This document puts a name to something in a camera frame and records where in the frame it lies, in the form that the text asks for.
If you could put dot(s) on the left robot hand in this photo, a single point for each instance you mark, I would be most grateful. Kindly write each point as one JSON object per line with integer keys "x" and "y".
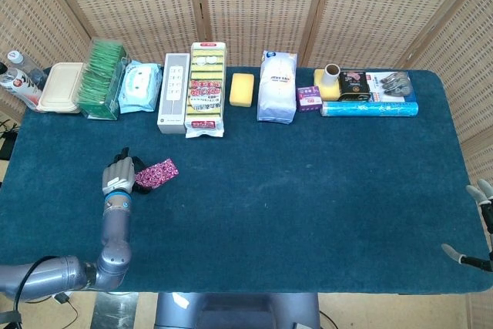
{"x": 117, "y": 175}

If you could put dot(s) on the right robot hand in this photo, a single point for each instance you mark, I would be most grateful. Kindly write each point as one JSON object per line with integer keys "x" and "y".
{"x": 486, "y": 263}

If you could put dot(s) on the pink patterned rectangular block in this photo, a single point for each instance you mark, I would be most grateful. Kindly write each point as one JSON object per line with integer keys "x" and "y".
{"x": 158, "y": 173}

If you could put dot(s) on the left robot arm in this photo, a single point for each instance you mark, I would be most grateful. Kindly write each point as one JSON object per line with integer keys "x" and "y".
{"x": 115, "y": 221}

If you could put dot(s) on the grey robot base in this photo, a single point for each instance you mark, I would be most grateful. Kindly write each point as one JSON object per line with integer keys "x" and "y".
{"x": 239, "y": 311}

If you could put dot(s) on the light blue wet wipes pack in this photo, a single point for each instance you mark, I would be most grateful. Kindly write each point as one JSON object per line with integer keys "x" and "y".
{"x": 138, "y": 88}

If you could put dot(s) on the green tea bag box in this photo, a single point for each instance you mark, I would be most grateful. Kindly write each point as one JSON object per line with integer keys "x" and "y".
{"x": 98, "y": 86}

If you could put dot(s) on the white power strip box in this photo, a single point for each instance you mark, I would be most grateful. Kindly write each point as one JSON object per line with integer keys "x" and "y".
{"x": 173, "y": 94}

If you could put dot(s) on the beige lidded food container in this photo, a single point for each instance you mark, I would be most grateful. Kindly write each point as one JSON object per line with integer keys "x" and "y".
{"x": 59, "y": 88}

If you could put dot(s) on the yellow sponge multipack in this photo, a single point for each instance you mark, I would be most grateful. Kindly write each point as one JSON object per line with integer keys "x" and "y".
{"x": 205, "y": 90}

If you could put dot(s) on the white labelled drink bottle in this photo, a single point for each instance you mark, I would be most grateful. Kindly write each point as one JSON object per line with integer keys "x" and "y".
{"x": 17, "y": 88}

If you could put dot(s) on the shiny metal floor plate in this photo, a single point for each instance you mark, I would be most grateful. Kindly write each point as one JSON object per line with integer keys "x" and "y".
{"x": 115, "y": 309}

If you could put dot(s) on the clear water bottle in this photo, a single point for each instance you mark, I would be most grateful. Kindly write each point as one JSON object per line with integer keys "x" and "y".
{"x": 24, "y": 63}

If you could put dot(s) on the plain yellow sponge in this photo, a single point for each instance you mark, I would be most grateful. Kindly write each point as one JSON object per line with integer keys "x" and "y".
{"x": 242, "y": 90}

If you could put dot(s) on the blue carpet table mat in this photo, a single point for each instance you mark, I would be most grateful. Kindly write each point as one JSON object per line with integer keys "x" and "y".
{"x": 269, "y": 209}

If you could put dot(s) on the white paper bag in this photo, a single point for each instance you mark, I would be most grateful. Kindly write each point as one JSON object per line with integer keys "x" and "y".
{"x": 276, "y": 90}

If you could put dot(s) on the blue cling film roll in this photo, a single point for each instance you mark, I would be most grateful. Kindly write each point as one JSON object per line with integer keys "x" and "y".
{"x": 369, "y": 108}

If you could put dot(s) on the small purple box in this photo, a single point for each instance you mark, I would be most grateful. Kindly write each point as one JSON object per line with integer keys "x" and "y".
{"x": 309, "y": 98}

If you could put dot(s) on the dark rectangular tin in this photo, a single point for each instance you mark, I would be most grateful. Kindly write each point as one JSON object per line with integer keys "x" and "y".
{"x": 354, "y": 86}

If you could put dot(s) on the flat yellow sponge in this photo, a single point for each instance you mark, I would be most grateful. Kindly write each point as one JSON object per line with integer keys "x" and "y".
{"x": 327, "y": 92}

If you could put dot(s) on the white roll with cardboard core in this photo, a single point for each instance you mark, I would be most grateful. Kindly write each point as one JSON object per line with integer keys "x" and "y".
{"x": 331, "y": 74}

